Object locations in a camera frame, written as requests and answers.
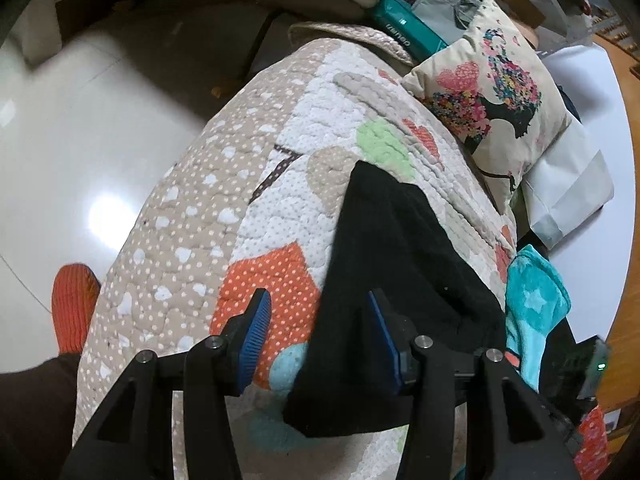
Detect teal box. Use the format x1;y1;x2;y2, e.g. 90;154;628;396
372;0;446;61

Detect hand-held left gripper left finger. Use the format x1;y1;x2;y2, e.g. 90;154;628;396
60;288;273;480

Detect person's brown trouser leg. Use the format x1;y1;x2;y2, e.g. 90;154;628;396
0;352;81;480

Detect white folded cloth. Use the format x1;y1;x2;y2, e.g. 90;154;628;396
520;120;615;251

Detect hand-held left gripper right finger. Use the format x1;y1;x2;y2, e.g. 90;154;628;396
367;290;583;480

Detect grey fabric bag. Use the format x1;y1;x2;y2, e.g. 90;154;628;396
411;0;483;43

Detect black pants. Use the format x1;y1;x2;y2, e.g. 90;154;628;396
282;162;507;438

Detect printed floral pillow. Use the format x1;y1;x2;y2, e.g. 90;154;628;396
402;0;583;211

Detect teal fleece cloth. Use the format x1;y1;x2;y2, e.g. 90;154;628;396
505;245;572;393

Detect quilted patchwork blanket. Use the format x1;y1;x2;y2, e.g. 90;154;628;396
72;35;518;480

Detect person's orange sock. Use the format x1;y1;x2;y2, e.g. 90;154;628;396
51;263;101;357

